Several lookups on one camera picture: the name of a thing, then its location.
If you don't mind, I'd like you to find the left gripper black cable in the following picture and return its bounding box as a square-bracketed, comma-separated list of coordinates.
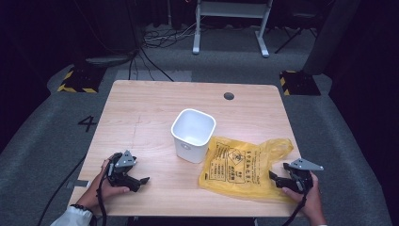
[95, 163, 116, 226]

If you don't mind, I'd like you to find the person's left hand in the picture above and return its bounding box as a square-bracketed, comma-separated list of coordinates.
[75, 158, 131, 212]

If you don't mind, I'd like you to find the black tripod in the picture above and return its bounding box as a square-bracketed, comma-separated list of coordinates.
[274, 26, 318, 55]

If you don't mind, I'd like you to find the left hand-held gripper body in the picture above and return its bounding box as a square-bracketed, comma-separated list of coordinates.
[106, 150, 137, 188]

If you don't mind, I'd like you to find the black floor cable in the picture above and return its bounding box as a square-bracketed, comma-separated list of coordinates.
[37, 154, 88, 226]

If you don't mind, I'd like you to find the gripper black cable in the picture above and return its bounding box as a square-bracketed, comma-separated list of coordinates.
[281, 191, 309, 226]
[95, 163, 116, 226]

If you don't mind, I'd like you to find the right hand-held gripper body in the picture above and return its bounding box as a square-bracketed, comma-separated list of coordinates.
[288, 157, 325, 194]

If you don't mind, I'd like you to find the black bead bracelet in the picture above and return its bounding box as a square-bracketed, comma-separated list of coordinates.
[70, 203, 94, 217]

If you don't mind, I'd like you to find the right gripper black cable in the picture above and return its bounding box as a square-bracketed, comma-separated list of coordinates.
[281, 191, 309, 226]

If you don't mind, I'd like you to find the grey metal table foot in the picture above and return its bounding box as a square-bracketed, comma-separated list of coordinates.
[66, 179, 91, 189]

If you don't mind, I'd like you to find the black yellow striped base plate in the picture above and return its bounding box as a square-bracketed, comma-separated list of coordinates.
[279, 70, 322, 97]
[56, 66, 106, 94]

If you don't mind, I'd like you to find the white desk frame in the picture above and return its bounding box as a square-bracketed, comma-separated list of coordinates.
[191, 0, 274, 58]

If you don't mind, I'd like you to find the dark flat stand base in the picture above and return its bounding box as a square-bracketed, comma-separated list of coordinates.
[84, 50, 139, 69]

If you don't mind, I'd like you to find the yellow plastic bag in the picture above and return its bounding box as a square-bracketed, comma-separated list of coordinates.
[198, 136, 295, 203]

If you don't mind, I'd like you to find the person's left white sleeve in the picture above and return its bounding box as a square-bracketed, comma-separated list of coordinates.
[50, 205, 95, 226]

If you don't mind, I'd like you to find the tangle of floor cables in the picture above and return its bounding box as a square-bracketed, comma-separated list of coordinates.
[142, 22, 201, 50]

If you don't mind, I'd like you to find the person's right hand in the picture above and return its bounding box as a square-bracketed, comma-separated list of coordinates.
[280, 171, 327, 226]

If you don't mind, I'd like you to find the white plastic bin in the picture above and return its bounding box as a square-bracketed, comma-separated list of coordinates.
[170, 108, 217, 165]

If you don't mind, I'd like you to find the grey column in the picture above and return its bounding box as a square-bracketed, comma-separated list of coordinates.
[302, 0, 362, 76]

